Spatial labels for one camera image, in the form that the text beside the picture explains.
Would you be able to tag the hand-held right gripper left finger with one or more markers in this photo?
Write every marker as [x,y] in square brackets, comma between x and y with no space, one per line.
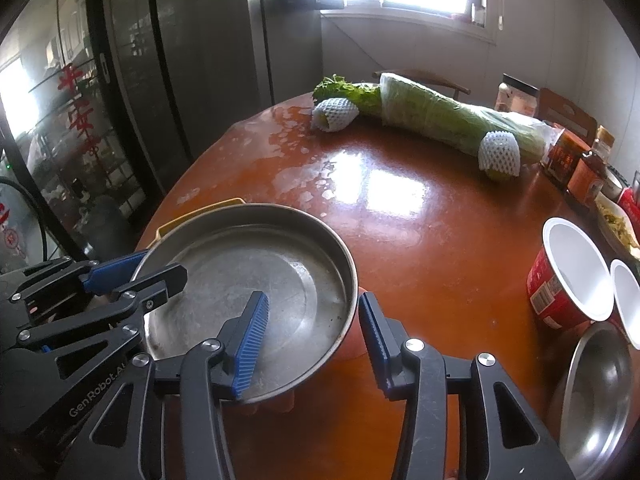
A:
[250,350]

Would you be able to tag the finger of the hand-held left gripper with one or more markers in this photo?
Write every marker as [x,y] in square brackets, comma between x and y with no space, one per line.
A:
[112,272]
[160,285]

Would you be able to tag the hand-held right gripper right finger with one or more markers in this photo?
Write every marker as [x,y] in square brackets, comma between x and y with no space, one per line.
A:
[375,350]

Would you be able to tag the yellow shell-shaped plate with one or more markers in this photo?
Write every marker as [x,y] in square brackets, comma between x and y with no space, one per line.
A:
[165,227]

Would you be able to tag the shallow round steel pan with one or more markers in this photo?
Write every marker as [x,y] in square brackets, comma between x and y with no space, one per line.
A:
[280,270]

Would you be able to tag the red paper bowl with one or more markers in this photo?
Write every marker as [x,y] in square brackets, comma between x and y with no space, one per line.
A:
[627,300]
[575,270]

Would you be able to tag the large stainless steel bowl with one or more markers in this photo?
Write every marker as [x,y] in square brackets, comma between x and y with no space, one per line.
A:
[600,395]

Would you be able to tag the glass door with red decals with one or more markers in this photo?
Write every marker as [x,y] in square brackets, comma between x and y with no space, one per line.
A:
[50,110]

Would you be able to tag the dark grey refrigerator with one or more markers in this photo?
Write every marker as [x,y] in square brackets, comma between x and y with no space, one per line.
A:
[200,60]

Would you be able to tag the large fruit in foam net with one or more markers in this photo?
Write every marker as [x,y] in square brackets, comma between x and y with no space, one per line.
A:
[497,155]

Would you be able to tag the small fruit in foam net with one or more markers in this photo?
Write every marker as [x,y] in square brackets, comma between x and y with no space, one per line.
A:
[332,115]

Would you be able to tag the wrapped napa cabbage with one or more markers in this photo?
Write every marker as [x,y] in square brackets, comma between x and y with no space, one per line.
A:
[435,110]

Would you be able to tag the green leaf lettuce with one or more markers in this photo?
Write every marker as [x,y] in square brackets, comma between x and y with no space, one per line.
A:
[350,92]

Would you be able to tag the red-lidded sauce jar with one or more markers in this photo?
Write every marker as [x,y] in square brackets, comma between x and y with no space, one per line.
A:
[562,157]

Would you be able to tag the brown sauce bottle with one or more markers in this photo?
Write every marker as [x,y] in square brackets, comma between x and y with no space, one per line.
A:
[585,180]

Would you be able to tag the curved-back wooden chair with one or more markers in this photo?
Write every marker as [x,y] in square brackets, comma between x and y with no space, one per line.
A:
[457,89]

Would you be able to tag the white dish with food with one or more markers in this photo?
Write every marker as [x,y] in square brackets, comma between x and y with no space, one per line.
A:
[617,222]

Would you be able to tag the white ceramic bowl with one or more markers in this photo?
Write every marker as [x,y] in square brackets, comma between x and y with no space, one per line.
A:
[612,185]

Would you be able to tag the black-lidded clear jar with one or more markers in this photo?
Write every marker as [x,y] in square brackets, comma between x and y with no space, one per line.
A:
[517,97]

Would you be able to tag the red packet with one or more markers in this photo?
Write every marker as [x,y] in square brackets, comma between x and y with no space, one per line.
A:
[631,205]

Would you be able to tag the wooden chair with cut-out back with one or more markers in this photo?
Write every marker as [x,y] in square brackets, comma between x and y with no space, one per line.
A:
[565,110]

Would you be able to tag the small white windowsill bottle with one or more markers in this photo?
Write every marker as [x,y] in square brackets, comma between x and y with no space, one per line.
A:
[478,15]

